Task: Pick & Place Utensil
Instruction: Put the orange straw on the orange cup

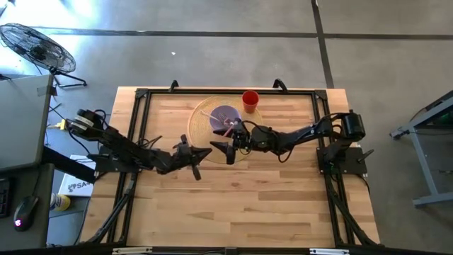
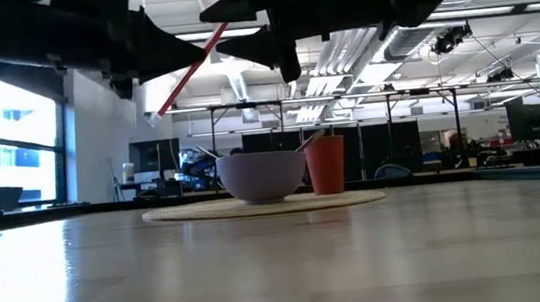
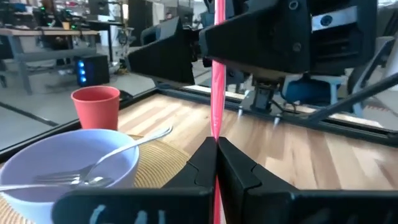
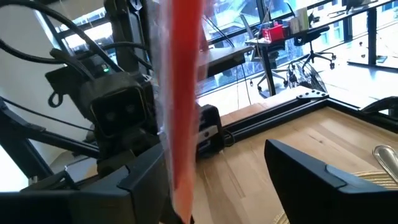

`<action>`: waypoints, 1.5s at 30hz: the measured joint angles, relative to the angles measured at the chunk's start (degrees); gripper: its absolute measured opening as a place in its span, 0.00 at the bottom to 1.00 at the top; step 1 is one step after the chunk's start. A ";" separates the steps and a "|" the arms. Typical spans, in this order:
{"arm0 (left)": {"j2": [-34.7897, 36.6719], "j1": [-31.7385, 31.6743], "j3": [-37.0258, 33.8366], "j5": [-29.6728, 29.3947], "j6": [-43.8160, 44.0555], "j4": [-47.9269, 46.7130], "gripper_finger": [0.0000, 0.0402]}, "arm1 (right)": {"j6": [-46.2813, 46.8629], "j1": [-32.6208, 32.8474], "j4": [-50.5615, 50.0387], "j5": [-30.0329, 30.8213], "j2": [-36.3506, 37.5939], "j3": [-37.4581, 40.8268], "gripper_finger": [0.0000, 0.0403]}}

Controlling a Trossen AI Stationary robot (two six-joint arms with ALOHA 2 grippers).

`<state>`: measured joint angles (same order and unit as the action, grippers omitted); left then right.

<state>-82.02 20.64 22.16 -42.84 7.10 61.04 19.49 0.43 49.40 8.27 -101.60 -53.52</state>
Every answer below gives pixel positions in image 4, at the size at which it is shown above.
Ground white containers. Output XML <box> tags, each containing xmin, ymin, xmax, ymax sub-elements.
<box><xmin>290</xmin><ymin>7</ymin><xmax>310</xmax><ymax>34</ymax></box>

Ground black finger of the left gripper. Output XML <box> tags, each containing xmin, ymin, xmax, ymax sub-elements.
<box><xmin>196</xmin><ymin>104</ymin><xmax>225</xmax><ymax>158</ymax></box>

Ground silver corner bracket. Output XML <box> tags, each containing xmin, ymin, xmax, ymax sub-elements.
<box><xmin>296</xmin><ymin>89</ymin><xmax>330</xmax><ymax>101</ymax></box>

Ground black office chair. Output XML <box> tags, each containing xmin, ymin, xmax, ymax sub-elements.
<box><xmin>288</xmin><ymin>26</ymin><xmax>337</xmax><ymax>71</ymax></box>

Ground red box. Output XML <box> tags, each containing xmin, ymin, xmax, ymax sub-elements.
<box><xmin>262</xmin><ymin>24</ymin><xmax>286</xmax><ymax>44</ymax></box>

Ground black table edge rail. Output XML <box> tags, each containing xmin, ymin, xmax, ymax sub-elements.
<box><xmin>222</xmin><ymin>95</ymin><xmax>398</xmax><ymax>147</ymax></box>

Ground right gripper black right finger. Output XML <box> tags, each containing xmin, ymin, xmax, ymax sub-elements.
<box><xmin>264</xmin><ymin>139</ymin><xmax>398</xmax><ymax>224</ymax></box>

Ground dark small desk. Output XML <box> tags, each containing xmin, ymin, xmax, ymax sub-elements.
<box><xmin>198</xmin><ymin>45</ymin><xmax>256</xmax><ymax>78</ymax></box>

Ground silver metal fork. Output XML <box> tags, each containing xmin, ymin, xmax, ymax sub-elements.
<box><xmin>372</xmin><ymin>144</ymin><xmax>398</xmax><ymax>184</ymax></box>

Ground black window post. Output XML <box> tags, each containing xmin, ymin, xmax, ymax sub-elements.
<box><xmin>366</xmin><ymin>6</ymin><xmax>377</xmax><ymax>66</ymax></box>

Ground black frame strut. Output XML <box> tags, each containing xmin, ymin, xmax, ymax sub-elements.
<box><xmin>0</xmin><ymin>98</ymin><xmax>100</xmax><ymax>187</ymax></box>

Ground black long desk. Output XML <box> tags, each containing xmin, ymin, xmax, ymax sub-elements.
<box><xmin>245</xmin><ymin>0</ymin><xmax>398</xmax><ymax>97</ymax></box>

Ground black wire floor fan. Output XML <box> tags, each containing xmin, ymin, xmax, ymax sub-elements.
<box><xmin>286</xmin><ymin>61</ymin><xmax>328</xmax><ymax>93</ymax></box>

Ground red-orange long strip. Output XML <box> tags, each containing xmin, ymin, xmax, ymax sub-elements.
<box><xmin>149</xmin><ymin>0</ymin><xmax>206</xmax><ymax>224</ymax></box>

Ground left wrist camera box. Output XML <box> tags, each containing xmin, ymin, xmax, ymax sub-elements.
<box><xmin>79</xmin><ymin>74</ymin><xmax>153</xmax><ymax>139</ymax></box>

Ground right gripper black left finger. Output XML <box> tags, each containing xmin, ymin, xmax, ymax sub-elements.
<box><xmin>0</xmin><ymin>143</ymin><xmax>181</xmax><ymax>224</ymax></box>

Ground thick black cable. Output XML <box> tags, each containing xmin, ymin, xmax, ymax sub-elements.
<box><xmin>0</xmin><ymin>0</ymin><xmax>124</xmax><ymax>74</ymax></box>
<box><xmin>0</xmin><ymin>39</ymin><xmax>94</xmax><ymax>82</ymax></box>

